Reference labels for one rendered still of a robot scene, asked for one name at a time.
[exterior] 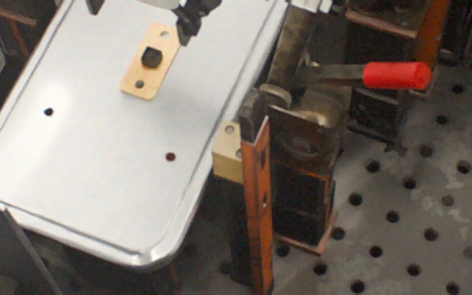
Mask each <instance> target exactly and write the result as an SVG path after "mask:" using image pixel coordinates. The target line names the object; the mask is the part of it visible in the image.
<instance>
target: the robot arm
mask: <svg viewBox="0 0 472 295"><path fill-rule="evenodd" d="M85 1H86V4H87V7H88V11H89V14H90V15H92V16H97V15H98V13H99V12H100V11H101V9H102V6H103V4H104V3H105V1H106V0H85ZM134 1H136V2H141V3H143V4H146V5H148V6H153V7H157V8H160V9H165V10H170V11H171V12H172V13H173V14H174V15H175V16H176V17H177V20H176V22H175V27H176V30H177V35H178V40H179V45H180V46H182V47H185V48H186V47H187V45H188V44H189V42H190V40H191V38H192V37H195V38H196V37H197V36H198V33H199V31H200V29H201V28H202V18H203V17H205V16H209V15H210V13H211V11H214V10H215V9H216V8H217V7H219V6H220V5H221V3H222V2H223V0H186V1H185V3H184V5H183V6H181V5H180V4H179V0H134Z"/></svg>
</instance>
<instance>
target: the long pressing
mask: <svg viewBox="0 0 472 295"><path fill-rule="evenodd" d="M288 8H289V4H287V3H286V2H284V0H269V1H268V2H267V1H264V0H223V2H222V3H221V5H220V6H219V7H217V8H216V9H215V10H214V11H211V13H210V15H209V16H205V17H203V18H202V28H201V29H200V31H199V33H198V36H197V37H196V38H195V37H192V38H191V40H190V42H189V44H188V45H187V47H186V48H185V47H182V46H180V47H179V50H178V52H177V53H176V55H175V58H174V60H173V61H172V63H171V65H170V68H169V70H168V71H167V73H166V77H165V78H164V80H163V82H162V84H161V87H160V88H159V90H158V92H157V95H156V96H155V98H154V99H152V100H145V99H143V98H139V97H136V96H134V95H132V94H129V93H125V92H123V91H121V90H120V87H119V85H120V82H121V80H122V78H123V76H124V73H125V72H126V70H127V68H128V66H129V64H130V62H131V60H132V58H133V56H134V54H135V53H136V51H137V49H138V46H139V44H140V43H141V41H142V39H143V36H144V35H145V33H146V31H147V29H148V26H149V25H150V24H151V23H152V22H154V21H158V22H161V23H163V24H166V25H170V26H173V27H175V22H176V20H177V17H176V16H175V15H174V14H173V13H172V12H171V11H170V10H165V9H160V8H157V7H153V6H148V5H146V4H143V3H141V2H136V1H134V0H106V1H105V3H104V4H103V6H102V9H101V11H100V12H99V13H98V15H97V16H92V15H90V14H89V10H88V7H87V4H86V1H85V0H61V3H60V4H59V7H58V8H57V10H56V12H55V14H54V16H53V17H52V19H51V21H50V22H48V25H47V27H46V28H45V30H44V32H43V33H42V35H41V37H40V39H39V40H38V43H37V45H36V46H35V48H34V50H33V52H32V53H31V55H30V57H29V59H28V61H27V62H26V64H25V66H24V68H23V70H22V71H21V73H20V75H19V76H18V78H17V81H16V82H15V83H14V84H13V86H12V88H11V90H10V92H9V94H8V95H7V97H6V99H5V101H4V102H3V104H2V106H1V107H0V208H1V209H3V207H4V205H6V206H7V208H8V209H9V211H10V212H11V214H12V215H13V217H14V218H16V220H17V222H18V223H19V225H20V227H21V229H23V230H24V231H27V232H29V233H32V234H35V235H38V236H39V237H42V238H45V239H48V240H51V241H53V242H55V243H59V244H61V245H63V246H65V247H68V248H71V249H73V250H76V251H77V252H82V253H84V254H87V255H89V256H92V257H95V258H97V259H99V260H101V261H105V262H107V263H109V264H112V265H114V266H118V267H120V268H122V269H125V270H130V272H133V273H141V274H142V273H150V271H154V270H159V269H160V268H162V267H164V266H167V265H168V264H169V263H171V262H172V261H173V260H174V259H175V258H176V257H177V256H178V255H179V252H180V251H181V249H182V247H183V245H184V243H185V241H186V239H188V235H189V233H190V231H191V229H192V227H193V224H194V222H195V220H196V219H197V215H198V213H199V211H200V210H201V208H202V204H203V203H204V201H205V199H206V197H207V193H208V191H209V189H210V187H211V185H212V182H213V180H214V178H215V177H214V171H213V165H212V159H211V148H212V146H213V144H214V142H215V140H216V137H217V135H218V133H219V132H220V128H221V126H222V125H223V123H224V121H226V120H227V121H229V122H232V123H234V124H236V125H239V121H238V116H239V112H240V111H241V109H242V107H243V104H244V102H245V100H246V98H247V96H248V94H249V91H250V89H251V87H254V88H256V87H257V85H258V83H259V81H260V79H261V77H262V76H263V73H264V71H265V69H266V67H267V65H268V62H269V60H270V58H271V56H272V54H273V51H274V50H275V47H276V45H277V43H278V41H279V38H280V36H281V32H282V29H283V27H284V22H285V18H286V15H287V13H288ZM175 28H176V27H175ZM48 108H52V109H53V110H54V114H53V115H52V116H51V117H47V116H46V115H44V111H46V109H48ZM168 152H173V153H174V154H175V160H174V161H167V160H166V154H167V153H168Z"/></svg>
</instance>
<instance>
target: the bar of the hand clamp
mask: <svg viewBox="0 0 472 295"><path fill-rule="evenodd" d="M333 1H334V0H284V2H286V3H287V4H289V8H288V13H287V15H286V18H285V22H284V27H283V29H282V32H281V36H280V39H279V44H278V47H277V50H276V53H275V58H274V60H273V63H272V67H271V69H270V75H269V78H268V81H267V84H273V85H275V86H278V87H280V88H282V89H284V90H285V91H287V92H288V93H289V91H290V89H291V87H292V84H293V80H294V77H295V75H296V73H297V69H298V67H299V66H300V65H302V63H303V60H304V57H305V55H306V51H307V49H308V46H309V43H310V41H311V37H312V34H313V31H314V28H315V25H316V22H317V20H318V17H322V18H324V19H325V17H326V16H327V14H329V15H331V16H335V17H337V18H338V17H339V15H340V13H341V10H342V9H343V7H342V6H340V5H338V4H336V3H334V2H333Z"/></svg>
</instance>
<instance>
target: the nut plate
mask: <svg viewBox="0 0 472 295"><path fill-rule="evenodd" d="M164 32H167V33H169V34H170V37H169V38H168V39H166V40H163V39H161V34H162V33H164ZM179 47H180V45H179V40H178V35H177V30H176V28H175V27H173V26H170V25H166V24H163V23H161V22H158V21H154V22H152V23H151V24H150V25H149V26H148V28H147V31H146V33H145V35H144V36H143V39H142V41H141V43H140V44H139V46H138V49H137V51H136V53H135V54H134V56H133V58H132V60H131V62H130V64H129V66H128V68H127V70H126V72H125V73H124V76H123V78H122V80H121V82H120V85H119V87H120V90H121V91H123V92H125V93H129V94H132V95H134V96H136V97H139V98H143V99H145V100H152V99H154V98H155V96H156V95H157V92H158V90H159V88H160V87H161V84H162V82H163V80H164V78H165V77H166V73H167V71H168V70H169V68H170V65H171V63H172V61H173V60H174V58H175V55H176V53H177V52H178V50H179ZM148 51H154V52H155V54H156V57H155V58H153V59H149V58H148V57H147V53H148ZM138 80H141V81H142V82H143V83H144V86H143V88H141V89H138V88H135V87H134V86H135V83H136V81H138Z"/></svg>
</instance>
